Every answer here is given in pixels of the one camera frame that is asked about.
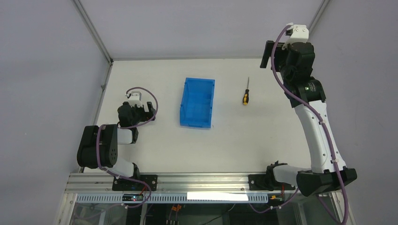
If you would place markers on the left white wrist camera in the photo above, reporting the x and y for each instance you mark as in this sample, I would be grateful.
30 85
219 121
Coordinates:
134 99

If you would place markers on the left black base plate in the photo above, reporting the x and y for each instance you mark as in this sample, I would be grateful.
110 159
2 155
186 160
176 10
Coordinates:
127 185

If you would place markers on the aluminium mounting rail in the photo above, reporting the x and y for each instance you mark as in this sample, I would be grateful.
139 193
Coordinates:
167 183

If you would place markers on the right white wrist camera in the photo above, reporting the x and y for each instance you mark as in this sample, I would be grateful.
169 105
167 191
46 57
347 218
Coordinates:
298 33

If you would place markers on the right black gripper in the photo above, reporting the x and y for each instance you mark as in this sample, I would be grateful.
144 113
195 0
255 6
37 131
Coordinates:
268 53

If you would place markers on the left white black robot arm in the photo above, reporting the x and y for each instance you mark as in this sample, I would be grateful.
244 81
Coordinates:
98 148

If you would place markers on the perforated cable duct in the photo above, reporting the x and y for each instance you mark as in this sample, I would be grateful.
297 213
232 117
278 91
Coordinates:
189 197

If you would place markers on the blue plastic bin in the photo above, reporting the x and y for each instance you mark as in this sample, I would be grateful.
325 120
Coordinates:
197 103

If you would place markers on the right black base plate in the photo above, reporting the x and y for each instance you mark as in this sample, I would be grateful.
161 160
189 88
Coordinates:
264 181

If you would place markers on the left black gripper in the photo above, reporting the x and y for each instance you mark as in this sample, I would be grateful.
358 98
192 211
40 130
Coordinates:
149 110

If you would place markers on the black yellow handled screwdriver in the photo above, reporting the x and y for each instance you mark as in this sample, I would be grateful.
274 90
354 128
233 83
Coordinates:
245 99

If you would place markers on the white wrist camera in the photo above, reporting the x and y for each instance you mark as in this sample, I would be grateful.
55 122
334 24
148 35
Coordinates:
298 33
134 99

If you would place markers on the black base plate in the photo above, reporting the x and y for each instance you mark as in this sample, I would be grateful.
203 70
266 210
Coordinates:
127 185
264 181

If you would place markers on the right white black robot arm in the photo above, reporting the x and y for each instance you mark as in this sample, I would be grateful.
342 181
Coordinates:
328 171

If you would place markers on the aluminium frame post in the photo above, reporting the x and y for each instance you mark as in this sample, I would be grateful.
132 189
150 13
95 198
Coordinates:
92 30

